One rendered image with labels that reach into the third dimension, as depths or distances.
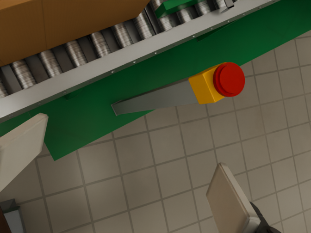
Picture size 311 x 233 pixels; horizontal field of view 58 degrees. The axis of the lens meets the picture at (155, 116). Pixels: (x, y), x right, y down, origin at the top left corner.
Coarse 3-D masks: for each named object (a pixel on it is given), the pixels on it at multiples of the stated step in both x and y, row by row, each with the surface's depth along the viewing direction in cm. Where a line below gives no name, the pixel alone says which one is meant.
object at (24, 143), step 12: (36, 120) 18; (12, 132) 16; (24, 132) 16; (36, 132) 18; (0, 144) 14; (12, 144) 15; (24, 144) 17; (36, 144) 19; (0, 156) 14; (12, 156) 15; (24, 156) 17; (0, 168) 14; (12, 168) 16; (0, 180) 15
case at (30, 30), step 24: (0, 0) 50; (24, 0) 52; (48, 0) 55; (72, 0) 61; (96, 0) 67; (120, 0) 75; (144, 0) 85; (0, 24) 56; (24, 24) 61; (48, 24) 68; (72, 24) 76; (96, 24) 87; (0, 48) 70; (24, 48) 78; (48, 48) 89
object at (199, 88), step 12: (204, 72) 59; (168, 84) 87; (180, 84) 70; (192, 84) 64; (204, 84) 59; (144, 96) 98; (156, 96) 88; (168, 96) 80; (180, 96) 73; (192, 96) 67; (204, 96) 62; (216, 96) 59; (120, 108) 138; (132, 108) 118; (144, 108) 104; (156, 108) 93
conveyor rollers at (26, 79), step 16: (160, 0) 104; (144, 16) 102; (96, 32) 96; (128, 32) 101; (144, 32) 102; (80, 48) 95; (96, 48) 97; (16, 64) 87; (48, 64) 90; (80, 64) 94; (0, 80) 87; (32, 80) 89; (0, 96) 85
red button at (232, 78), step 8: (224, 64) 56; (232, 64) 57; (216, 72) 55; (224, 72) 55; (232, 72) 56; (240, 72) 57; (216, 80) 55; (224, 80) 55; (232, 80) 56; (240, 80) 57; (216, 88) 56; (224, 88) 55; (232, 88) 56; (240, 88) 56; (224, 96) 57; (232, 96) 56
